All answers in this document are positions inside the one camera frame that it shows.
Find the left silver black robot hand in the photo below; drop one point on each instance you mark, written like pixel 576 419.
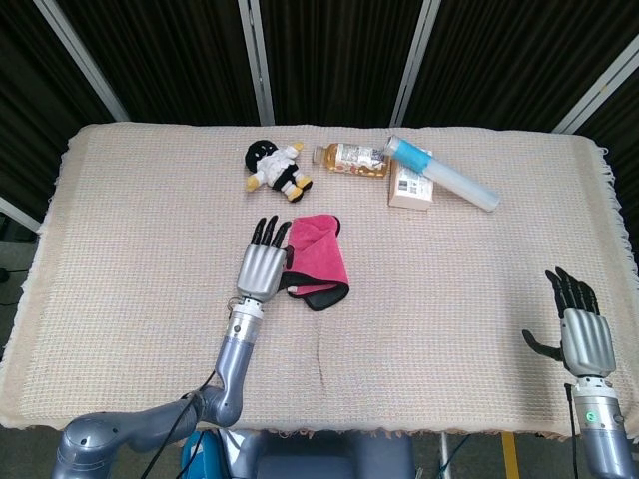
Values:
pixel 259 272

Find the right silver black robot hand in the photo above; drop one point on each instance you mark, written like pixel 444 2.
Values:
pixel 589 344

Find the pink and black cloth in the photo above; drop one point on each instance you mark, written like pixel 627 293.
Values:
pixel 319 249

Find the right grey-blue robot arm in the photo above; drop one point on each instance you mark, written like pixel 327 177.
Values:
pixel 604 429

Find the black white plush penguin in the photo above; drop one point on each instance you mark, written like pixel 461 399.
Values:
pixel 274 167

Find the beige woven tablecloth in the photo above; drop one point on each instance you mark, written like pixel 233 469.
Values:
pixel 125 249

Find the amber tea plastic bottle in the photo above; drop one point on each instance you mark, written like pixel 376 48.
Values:
pixel 354 159

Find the beige cardboard carton box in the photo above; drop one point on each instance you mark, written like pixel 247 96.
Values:
pixel 409 192

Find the grey metal table leg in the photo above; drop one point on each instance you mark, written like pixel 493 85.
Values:
pixel 444 456

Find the bright blue plastic object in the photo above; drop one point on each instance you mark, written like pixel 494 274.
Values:
pixel 197 459

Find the dark blue padded chair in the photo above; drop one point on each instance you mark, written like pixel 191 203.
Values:
pixel 324 459

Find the clear tube with blue label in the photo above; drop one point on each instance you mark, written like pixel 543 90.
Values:
pixel 449 174

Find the white partition frame post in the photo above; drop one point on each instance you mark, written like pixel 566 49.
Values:
pixel 414 65
pixel 17 212
pixel 599 92
pixel 82 57
pixel 257 60

